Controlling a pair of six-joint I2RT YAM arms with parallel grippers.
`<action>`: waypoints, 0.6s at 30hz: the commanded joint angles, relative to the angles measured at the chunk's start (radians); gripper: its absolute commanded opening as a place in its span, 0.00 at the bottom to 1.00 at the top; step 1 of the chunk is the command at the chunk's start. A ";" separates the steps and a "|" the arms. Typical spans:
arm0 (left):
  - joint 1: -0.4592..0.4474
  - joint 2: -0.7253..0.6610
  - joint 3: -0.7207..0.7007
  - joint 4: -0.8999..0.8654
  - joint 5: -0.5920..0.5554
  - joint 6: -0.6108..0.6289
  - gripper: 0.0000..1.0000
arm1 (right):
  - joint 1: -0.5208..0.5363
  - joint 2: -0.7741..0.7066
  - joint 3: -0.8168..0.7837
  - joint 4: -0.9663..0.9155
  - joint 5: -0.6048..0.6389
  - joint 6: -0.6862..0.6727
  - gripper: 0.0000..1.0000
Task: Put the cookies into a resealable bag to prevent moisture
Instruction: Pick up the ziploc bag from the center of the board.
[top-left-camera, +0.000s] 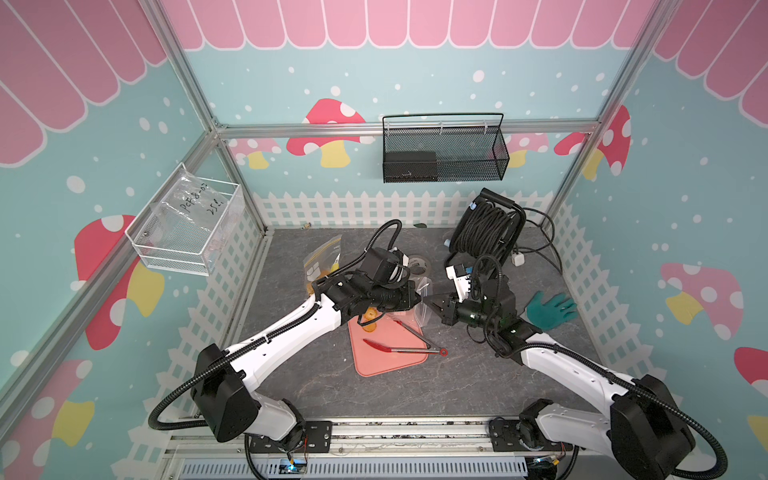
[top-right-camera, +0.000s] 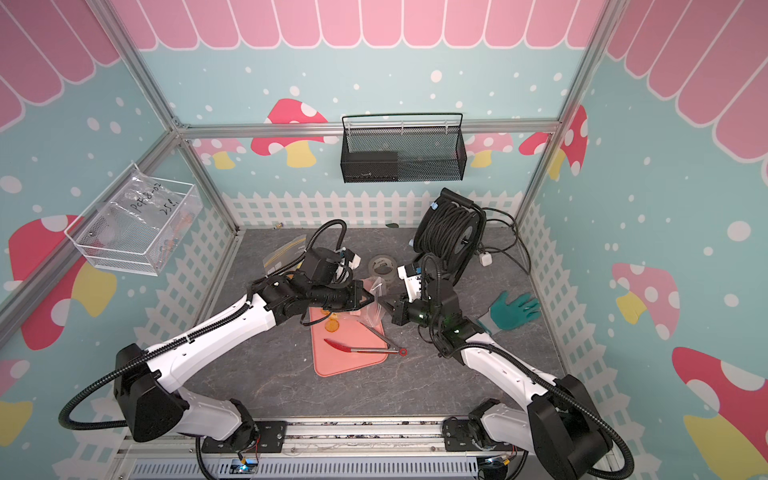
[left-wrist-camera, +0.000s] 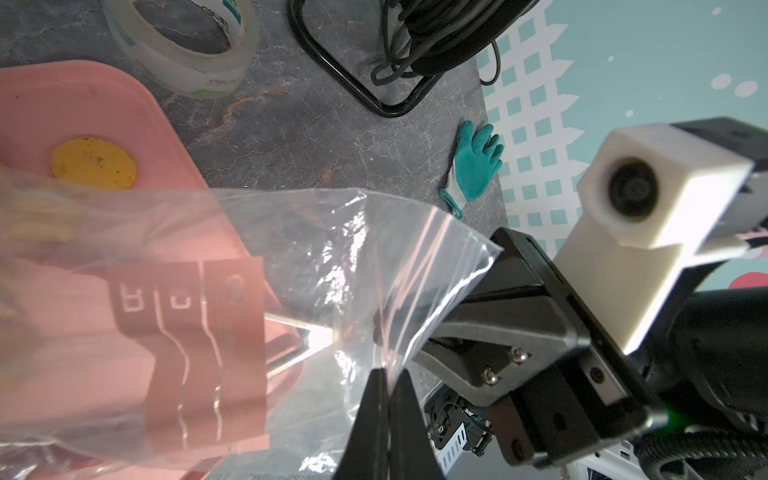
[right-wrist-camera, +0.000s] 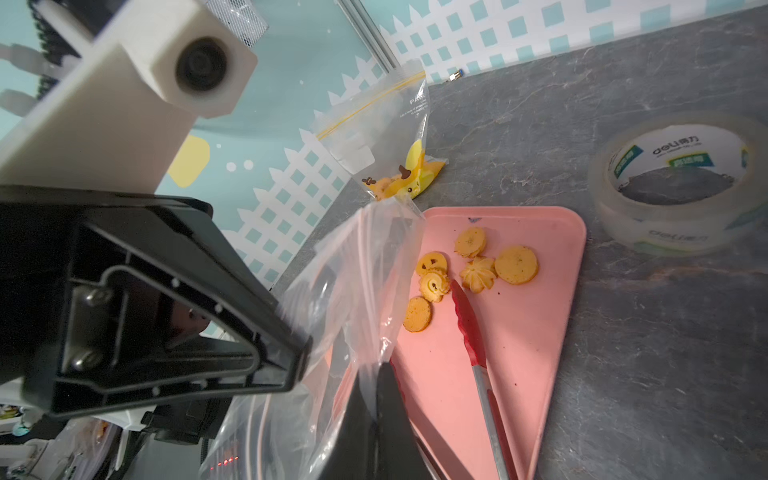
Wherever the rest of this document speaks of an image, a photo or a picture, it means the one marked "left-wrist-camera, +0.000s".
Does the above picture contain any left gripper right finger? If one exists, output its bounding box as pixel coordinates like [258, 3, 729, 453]
[389, 370, 445, 480]

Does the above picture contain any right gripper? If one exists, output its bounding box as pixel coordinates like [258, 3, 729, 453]
[416, 228, 668, 468]

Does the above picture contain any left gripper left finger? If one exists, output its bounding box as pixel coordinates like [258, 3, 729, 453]
[333, 369, 389, 480]

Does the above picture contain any small clear zip bag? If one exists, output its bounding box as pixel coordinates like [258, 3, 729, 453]
[1, 169, 500, 479]

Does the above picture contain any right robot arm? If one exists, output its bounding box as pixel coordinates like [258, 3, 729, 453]
[416, 117, 767, 479]

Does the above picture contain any green rubber glove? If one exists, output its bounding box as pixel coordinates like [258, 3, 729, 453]
[439, 121, 504, 220]

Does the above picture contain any pink plastic tray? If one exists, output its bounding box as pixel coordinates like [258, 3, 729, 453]
[1, 61, 301, 479]

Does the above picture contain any round cookie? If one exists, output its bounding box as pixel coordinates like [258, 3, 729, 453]
[50, 138, 138, 190]

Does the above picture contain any clear tape roll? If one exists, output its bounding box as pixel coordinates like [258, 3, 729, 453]
[98, 0, 260, 101]

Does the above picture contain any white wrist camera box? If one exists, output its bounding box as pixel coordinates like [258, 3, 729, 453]
[554, 117, 767, 354]

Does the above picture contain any black cable reel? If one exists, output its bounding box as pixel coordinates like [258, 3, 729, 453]
[287, 0, 537, 119]

